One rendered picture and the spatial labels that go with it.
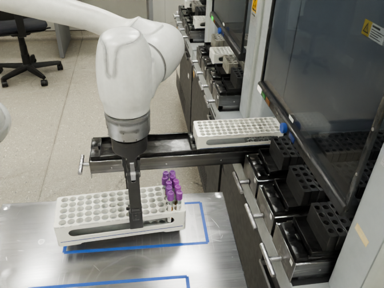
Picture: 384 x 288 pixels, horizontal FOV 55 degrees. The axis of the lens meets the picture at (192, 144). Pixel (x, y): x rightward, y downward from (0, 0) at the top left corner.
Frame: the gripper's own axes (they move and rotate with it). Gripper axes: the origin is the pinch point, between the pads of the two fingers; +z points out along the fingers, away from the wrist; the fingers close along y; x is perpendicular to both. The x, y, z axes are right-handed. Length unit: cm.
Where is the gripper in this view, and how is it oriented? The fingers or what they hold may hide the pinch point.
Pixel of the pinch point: (134, 204)
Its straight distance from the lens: 90.4
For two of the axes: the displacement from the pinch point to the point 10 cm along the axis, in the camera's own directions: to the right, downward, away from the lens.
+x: 9.8, -0.9, 1.9
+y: 2.1, 5.6, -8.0
